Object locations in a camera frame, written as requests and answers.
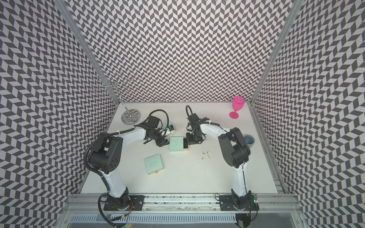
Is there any small earrings pile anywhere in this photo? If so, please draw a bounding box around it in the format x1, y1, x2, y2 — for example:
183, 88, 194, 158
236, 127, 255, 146
202, 151, 211, 160

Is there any mint green drawer jewelry box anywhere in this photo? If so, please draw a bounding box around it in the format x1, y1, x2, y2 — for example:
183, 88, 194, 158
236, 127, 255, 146
169, 137, 188, 152

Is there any teal round cup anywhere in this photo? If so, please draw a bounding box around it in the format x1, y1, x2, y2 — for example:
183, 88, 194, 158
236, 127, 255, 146
244, 135, 255, 148

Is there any aluminium corner post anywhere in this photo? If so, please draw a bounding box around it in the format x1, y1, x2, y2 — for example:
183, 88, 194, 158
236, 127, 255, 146
54, 0, 119, 104
249, 0, 304, 104

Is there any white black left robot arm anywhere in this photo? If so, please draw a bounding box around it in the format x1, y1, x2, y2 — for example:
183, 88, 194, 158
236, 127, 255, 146
83, 109, 170, 211

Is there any aluminium corner post right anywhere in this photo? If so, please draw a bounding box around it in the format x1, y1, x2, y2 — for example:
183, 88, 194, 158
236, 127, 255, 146
249, 0, 304, 104

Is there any aluminium corner post left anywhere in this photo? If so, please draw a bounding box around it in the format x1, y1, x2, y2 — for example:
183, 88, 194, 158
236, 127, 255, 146
54, 0, 119, 104

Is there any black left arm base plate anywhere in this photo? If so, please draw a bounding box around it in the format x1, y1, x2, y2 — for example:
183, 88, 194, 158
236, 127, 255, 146
104, 195, 145, 211

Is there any aluminium front rail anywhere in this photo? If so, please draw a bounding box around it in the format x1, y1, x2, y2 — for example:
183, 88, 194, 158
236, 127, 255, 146
55, 193, 308, 228

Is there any chrome jewelry tree stand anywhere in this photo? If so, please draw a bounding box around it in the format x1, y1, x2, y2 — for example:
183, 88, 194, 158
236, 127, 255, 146
90, 70, 141, 125

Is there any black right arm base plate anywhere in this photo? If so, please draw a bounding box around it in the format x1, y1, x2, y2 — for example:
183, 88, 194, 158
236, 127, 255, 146
215, 194, 259, 212

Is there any pink plastic wine glass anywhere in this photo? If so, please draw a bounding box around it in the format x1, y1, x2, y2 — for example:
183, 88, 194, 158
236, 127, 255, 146
229, 97, 246, 119

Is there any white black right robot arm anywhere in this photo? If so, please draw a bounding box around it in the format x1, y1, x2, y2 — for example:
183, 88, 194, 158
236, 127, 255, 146
185, 105, 253, 211

